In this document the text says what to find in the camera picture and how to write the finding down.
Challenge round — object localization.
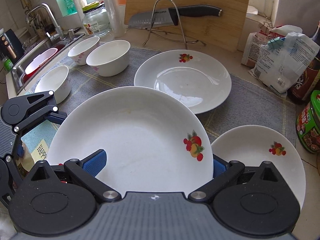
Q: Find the large white fruit plate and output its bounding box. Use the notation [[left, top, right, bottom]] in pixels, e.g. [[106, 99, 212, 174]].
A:
[[47, 86, 214, 194]]

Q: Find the white floral bowl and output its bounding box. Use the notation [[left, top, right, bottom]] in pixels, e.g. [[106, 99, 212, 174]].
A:
[[68, 37, 100, 66], [86, 40, 131, 77]]

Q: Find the white fruit plate back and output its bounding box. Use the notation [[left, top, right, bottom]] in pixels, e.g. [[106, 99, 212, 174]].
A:
[[134, 50, 232, 114]]

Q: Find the chrome kitchen faucet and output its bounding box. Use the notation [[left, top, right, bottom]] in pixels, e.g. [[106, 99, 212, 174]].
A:
[[25, 3, 65, 42]]

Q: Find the white red sink basket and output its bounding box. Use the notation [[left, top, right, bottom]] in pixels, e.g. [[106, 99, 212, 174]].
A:
[[22, 46, 61, 83]]

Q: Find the grey blue checked cloth mat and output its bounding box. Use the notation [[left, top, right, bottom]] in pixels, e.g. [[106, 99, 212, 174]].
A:
[[47, 48, 296, 146]]

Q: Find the sink soap dispenser pump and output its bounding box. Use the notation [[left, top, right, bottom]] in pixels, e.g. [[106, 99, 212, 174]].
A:
[[67, 29, 74, 40]]

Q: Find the green lid sauce jar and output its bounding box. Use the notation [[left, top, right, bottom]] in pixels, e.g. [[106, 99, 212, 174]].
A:
[[296, 90, 320, 154]]

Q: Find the plastic wrap roll short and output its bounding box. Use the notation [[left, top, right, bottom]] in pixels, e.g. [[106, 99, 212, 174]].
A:
[[73, 0, 87, 21]]

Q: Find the glass jar with lid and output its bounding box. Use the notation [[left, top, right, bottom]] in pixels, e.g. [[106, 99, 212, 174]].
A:
[[82, 1, 111, 37]]

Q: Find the dark vinegar bottle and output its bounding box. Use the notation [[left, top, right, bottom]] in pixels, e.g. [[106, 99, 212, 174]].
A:
[[286, 22, 320, 106]]

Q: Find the white plastic food bag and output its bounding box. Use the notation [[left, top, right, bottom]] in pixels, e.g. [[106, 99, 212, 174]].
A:
[[249, 32, 319, 98]]

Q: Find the red white packet with clip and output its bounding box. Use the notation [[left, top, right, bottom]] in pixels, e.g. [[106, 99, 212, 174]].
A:
[[241, 17, 303, 68]]

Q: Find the clear plastic wrap roll tall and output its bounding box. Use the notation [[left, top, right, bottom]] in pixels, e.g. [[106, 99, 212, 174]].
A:
[[103, 0, 125, 38]]

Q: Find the bamboo cutting board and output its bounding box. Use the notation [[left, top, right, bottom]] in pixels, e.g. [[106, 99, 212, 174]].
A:
[[125, 0, 249, 51]]

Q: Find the metal wire board rack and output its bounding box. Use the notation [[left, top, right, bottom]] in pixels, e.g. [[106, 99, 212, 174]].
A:
[[143, 0, 207, 49]]

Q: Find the black handled santoku knife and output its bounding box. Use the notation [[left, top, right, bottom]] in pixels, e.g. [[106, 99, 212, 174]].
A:
[[128, 5, 222, 29]]

